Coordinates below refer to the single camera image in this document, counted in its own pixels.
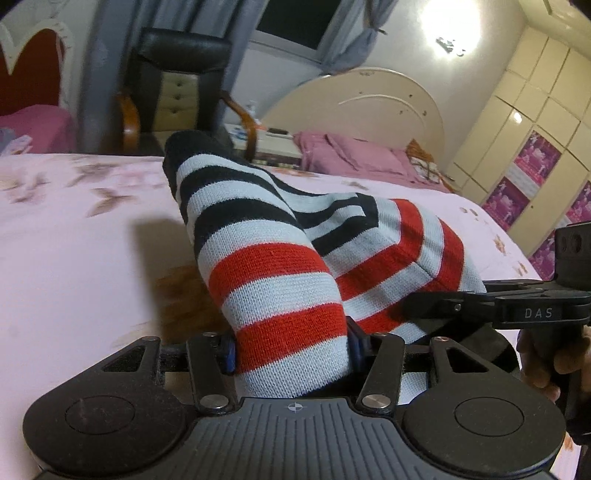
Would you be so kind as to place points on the ceiling light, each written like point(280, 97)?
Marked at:
point(450, 46)

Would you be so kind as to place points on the white nightstand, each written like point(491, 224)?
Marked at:
point(272, 145)

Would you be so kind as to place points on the person's right hand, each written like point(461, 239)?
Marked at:
point(538, 369)

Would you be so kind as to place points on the grey-blue tied curtain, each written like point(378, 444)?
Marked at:
point(351, 37)

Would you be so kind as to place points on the cream wardrobe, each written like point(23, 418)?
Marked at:
point(531, 101)

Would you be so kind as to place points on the magenta pillow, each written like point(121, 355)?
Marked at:
point(41, 124)

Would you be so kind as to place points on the red heart-shaped headboard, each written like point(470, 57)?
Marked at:
point(32, 69)

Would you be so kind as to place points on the cream round headboard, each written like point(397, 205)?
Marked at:
point(369, 97)

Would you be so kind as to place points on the pink pillow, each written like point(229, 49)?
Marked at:
point(355, 157)

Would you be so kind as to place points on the orange patterned pillow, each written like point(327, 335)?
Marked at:
point(422, 161)

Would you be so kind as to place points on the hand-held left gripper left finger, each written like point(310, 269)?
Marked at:
point(227, 356)

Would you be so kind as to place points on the red black striped knit sweater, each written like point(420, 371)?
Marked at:
point(277, 277)

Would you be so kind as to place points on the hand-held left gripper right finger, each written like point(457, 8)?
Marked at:
point(356, 347)

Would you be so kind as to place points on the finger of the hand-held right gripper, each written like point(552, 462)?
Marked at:
point(438, 307)

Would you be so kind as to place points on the dark window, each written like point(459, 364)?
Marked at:
point(300, 23)

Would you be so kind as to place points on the black remote control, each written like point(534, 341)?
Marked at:
point(277, 130)

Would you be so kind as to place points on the purple wardrobe poster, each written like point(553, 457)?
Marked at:
point(545, 254)
point(581, 205)
point(538, 154)
point(505, 203)

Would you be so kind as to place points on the black leather wooden armchair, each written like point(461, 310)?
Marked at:
point(180, 83)

